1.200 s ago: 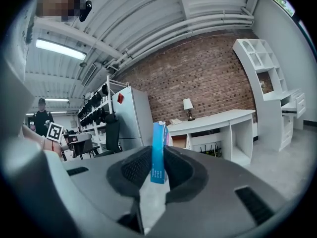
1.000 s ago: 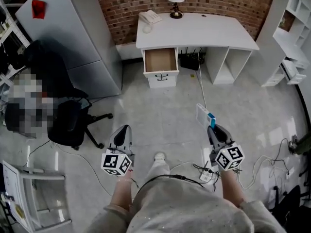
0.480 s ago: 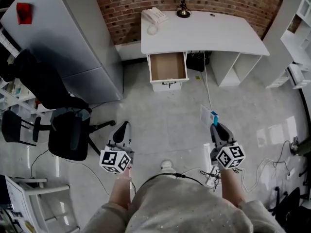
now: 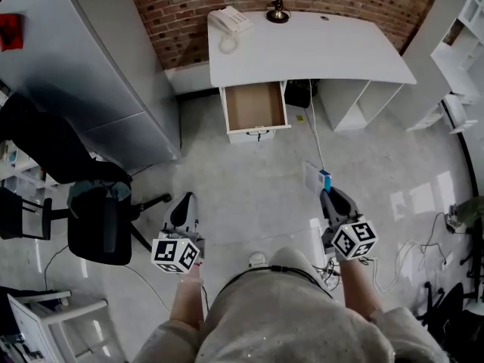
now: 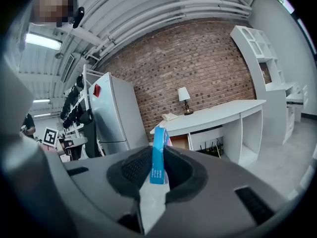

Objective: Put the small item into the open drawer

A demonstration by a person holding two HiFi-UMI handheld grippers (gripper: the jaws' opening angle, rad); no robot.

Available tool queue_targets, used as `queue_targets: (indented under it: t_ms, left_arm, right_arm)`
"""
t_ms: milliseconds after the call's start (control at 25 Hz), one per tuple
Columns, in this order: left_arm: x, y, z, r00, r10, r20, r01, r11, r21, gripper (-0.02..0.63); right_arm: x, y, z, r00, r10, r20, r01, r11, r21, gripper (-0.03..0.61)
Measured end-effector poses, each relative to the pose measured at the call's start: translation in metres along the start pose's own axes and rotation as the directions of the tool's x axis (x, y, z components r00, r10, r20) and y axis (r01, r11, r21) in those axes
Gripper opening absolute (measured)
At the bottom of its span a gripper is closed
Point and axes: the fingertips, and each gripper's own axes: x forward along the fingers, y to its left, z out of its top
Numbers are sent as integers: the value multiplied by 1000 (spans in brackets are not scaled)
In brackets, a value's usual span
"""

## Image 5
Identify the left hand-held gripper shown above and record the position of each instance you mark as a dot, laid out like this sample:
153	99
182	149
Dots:
50	136

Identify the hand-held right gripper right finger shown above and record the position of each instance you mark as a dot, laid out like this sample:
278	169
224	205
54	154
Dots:
213	182

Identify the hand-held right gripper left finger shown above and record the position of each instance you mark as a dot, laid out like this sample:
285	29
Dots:
99	182

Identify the small blue box item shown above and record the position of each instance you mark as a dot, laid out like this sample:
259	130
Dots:
157	157

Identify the white drawer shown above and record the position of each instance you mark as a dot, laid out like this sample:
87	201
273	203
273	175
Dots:
296	98

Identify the white rack with black gear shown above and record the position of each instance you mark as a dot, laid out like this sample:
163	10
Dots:
74	108

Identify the small ceiling light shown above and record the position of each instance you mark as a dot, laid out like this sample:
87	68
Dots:
41	100

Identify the black hanging cloth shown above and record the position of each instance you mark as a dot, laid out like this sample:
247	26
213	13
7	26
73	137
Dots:
90	135

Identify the red fridge magnet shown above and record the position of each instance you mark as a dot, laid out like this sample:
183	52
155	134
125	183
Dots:
96	90

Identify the silver refrigerator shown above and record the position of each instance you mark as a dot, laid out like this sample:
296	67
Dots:
111	113

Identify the white desk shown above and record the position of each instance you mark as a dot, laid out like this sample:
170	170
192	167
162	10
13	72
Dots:
213	115

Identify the white ceiling air vent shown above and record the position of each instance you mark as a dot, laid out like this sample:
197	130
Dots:
67	68

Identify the white shade table lamp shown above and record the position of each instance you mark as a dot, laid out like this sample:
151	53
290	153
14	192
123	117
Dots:
184	95

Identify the long ceiling light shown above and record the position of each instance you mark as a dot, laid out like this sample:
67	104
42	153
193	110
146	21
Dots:
43	41

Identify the tall white shelf unit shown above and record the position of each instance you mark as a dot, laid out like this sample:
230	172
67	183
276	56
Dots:
267	83

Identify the person's head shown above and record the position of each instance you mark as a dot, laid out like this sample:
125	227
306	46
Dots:
53	5

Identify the white ceiling pipes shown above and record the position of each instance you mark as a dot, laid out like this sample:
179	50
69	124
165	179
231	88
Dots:
161	11

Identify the black head-worn camera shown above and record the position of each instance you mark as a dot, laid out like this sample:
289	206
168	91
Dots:
78	17

